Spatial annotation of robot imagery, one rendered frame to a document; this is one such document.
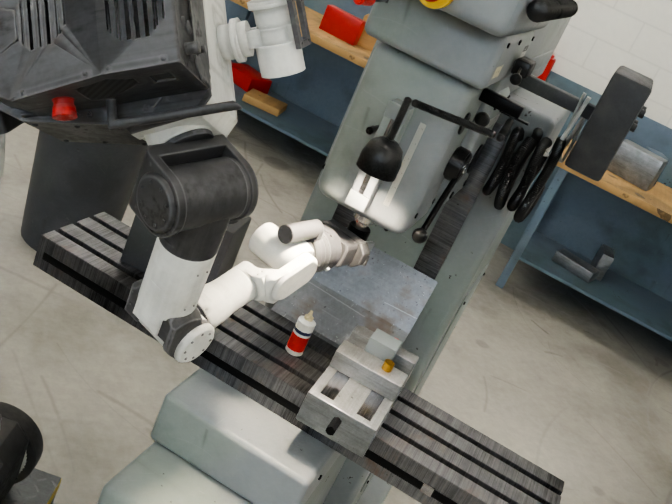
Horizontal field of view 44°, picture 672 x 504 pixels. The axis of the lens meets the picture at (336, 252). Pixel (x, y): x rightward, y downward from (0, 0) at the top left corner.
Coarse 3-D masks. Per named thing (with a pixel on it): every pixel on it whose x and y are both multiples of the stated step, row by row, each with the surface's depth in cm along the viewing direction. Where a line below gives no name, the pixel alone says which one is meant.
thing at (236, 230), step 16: (240, 224) 184; (128, 240) 186; (144, 240) 185; (224, 240) 180; (240, 240) 189; (128, 256) 187; (144, 256) 186; (224, 256) 182; (144, 272) 188; (224, 272) 189
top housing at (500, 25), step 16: (464, 0) 129; (480, 0) 128; (496, 0) 128; (512, 0) 127; (528, 0) 129; (464, 16) 130; (480, 16) 129; (496, 16) 128; (512, 16) 128; (496, 32) 130; (512, 32) 132
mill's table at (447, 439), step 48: (48, 240) 185; (96, 240) 192; (96, 288) 183; (240, 336) 181; (288, 336) 189; (240, 384) 177; (288, 384) 173; (384, 432) 171; (432, 432) 178; (480, 432) 185; (384, 480) 170; (432, 480) 166; (480, 480) 170; (528, 480) 176
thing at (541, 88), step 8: (528, 80) 178; (536, 80) 178; (528, 88) 179; (536, 88) 178; (544, 88) 177; (552, 88) 177; (544, 96) 178; (552, 96) 177; (560, 96) 177; (568, 96) 176; (560, 104) 177; (568, 104) 177; (576, 104) 176; (592, 104) 177; (584, 112) 176
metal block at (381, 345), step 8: (376, 336) 174; (384, 336) 175; (368, 344) 173; (376, 344) 173; (384, 344) 172; (392, 344) 174; (400, 344) 175; (368, 352) 174; (376, 352) 173; (384, 352) 173; (392, 352) 172; (384, 360) 173; (392, 360) 177
